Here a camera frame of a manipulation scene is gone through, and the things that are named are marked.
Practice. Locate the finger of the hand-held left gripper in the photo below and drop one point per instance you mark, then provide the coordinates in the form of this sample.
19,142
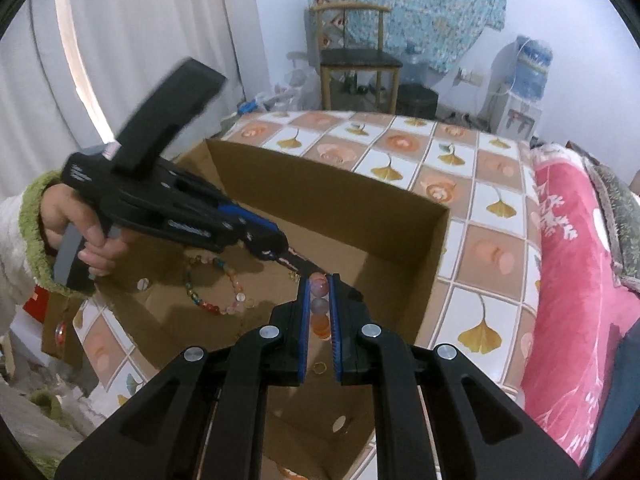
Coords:
250,222
245,242

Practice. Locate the brown cardboard box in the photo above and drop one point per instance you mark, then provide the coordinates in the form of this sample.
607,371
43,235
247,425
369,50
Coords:
350,220

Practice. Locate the black bin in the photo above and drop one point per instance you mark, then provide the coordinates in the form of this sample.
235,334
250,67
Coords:
417,102

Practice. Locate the white curtain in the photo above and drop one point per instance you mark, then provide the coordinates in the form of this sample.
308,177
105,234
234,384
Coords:
125,20

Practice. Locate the teal cushion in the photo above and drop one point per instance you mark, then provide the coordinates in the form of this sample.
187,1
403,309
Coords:
615,410

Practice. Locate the pink floral blanket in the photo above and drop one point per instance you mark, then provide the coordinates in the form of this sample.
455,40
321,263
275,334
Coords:
575,310

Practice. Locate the tile pattern printed tablecloth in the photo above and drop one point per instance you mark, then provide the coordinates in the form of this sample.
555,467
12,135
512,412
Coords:
480,210

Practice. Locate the wooden chair with dark seat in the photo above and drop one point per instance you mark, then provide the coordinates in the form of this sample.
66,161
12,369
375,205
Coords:
360,57

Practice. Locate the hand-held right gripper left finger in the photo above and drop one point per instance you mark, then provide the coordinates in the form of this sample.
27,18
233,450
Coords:
301,340

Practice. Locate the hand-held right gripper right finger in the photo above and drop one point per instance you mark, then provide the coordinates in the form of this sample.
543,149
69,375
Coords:
336,340

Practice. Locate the blue water dispenser bottle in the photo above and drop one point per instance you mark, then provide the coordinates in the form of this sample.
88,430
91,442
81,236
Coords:
532,70

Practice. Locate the grey patterned blanket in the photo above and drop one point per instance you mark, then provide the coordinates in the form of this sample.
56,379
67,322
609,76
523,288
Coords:
620,220

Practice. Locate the white water dispenser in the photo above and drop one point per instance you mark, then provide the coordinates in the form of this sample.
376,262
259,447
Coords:
515,115

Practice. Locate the person's left hand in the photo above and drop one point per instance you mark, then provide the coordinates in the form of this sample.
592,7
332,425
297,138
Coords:
57,210

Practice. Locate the clear plastic bag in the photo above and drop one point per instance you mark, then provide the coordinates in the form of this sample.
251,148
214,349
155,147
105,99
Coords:
300,85

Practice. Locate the small blue floor item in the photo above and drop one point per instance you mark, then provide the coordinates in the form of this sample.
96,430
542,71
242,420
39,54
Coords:
247,106

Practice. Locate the teal floral hanging cloth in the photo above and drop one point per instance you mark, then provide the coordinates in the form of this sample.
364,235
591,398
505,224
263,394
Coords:
425,5

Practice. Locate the blue water jug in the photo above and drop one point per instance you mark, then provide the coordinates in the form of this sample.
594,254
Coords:
415,67

